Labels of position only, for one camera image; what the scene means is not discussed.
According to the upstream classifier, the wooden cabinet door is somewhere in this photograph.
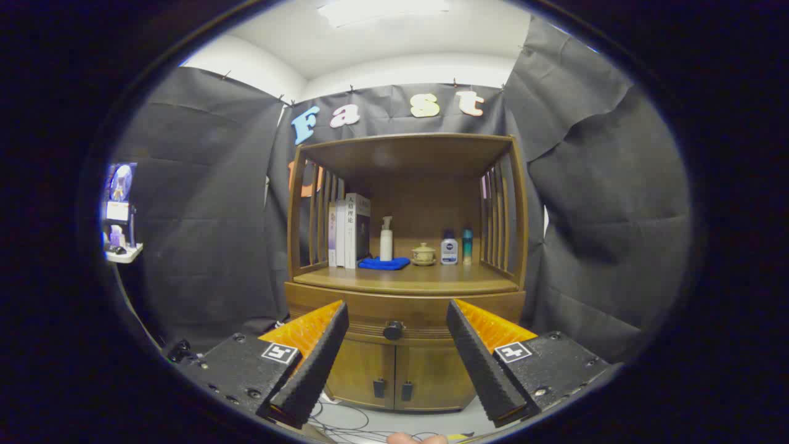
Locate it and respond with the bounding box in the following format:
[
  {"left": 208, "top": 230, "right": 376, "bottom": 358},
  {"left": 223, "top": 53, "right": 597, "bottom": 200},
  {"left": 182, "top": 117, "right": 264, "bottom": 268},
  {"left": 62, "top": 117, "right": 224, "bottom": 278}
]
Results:
[
  {"left": 394, "top": 342, "right": 476, "bottom": 413},
  {"left": 325, "top": 338, "right": 395, "bottom": 410}
]

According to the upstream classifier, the thin white book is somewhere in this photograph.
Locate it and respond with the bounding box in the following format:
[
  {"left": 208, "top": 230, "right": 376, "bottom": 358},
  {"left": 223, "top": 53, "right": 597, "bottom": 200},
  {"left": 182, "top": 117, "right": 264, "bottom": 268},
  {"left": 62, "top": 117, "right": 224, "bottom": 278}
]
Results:
[{"left": 336, "top": 199, "right": 347, "bottom": 268}]

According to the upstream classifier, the wooden drawer with black knob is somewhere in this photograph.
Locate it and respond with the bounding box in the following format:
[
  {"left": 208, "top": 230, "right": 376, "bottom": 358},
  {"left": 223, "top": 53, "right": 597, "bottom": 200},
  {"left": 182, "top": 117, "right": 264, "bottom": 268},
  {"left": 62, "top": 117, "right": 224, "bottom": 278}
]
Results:
[{"left": 284, "top": 282, "right": 526, "bottom": 343}]

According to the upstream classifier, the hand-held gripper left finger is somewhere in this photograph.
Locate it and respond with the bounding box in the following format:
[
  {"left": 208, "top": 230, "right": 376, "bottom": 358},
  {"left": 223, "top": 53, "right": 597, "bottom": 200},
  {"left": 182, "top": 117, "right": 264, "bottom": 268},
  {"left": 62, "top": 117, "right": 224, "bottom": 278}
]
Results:
[{"left": 174, "top": 300, "right": 350, "bottom": 430}]

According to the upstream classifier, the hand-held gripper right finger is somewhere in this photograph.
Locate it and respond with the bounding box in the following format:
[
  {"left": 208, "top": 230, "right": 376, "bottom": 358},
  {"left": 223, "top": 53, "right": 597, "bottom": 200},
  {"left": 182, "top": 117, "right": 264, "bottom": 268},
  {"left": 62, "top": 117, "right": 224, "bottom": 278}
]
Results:
[{"left": 446, "top": 299, "right": 611, "bottom": 428}]

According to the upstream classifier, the blue cloth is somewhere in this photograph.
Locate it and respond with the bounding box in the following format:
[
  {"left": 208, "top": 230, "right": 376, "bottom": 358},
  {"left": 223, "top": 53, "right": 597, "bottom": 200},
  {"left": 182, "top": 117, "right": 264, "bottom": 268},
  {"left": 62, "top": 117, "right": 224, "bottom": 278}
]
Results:
[{"left": 358, "top": 256, "right": 411, "bottom": 271}]

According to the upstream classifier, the wooden cabinet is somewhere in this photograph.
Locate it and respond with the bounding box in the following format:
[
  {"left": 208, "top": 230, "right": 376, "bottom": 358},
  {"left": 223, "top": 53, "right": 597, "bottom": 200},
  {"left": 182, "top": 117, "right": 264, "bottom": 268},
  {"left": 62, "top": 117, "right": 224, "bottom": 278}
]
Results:
[{"left": 284, "top": 133, "right": 529, "bottom": 413}]

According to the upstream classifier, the ceiling light panel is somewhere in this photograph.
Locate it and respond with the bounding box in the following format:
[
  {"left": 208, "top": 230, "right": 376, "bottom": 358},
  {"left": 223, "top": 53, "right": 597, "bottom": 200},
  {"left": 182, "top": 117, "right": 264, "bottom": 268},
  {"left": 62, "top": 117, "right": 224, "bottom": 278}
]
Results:
[{"left": 317, "top": 0, "right": 451, "bottom": 29}]

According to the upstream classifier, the cluttered white shelf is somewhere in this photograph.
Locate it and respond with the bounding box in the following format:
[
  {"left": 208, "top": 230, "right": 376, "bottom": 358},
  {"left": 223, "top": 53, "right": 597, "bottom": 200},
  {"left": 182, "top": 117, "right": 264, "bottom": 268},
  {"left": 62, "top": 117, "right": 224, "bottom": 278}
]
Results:
[{"left": 102, "top": 162, "right": 144, "bottom": 265}]

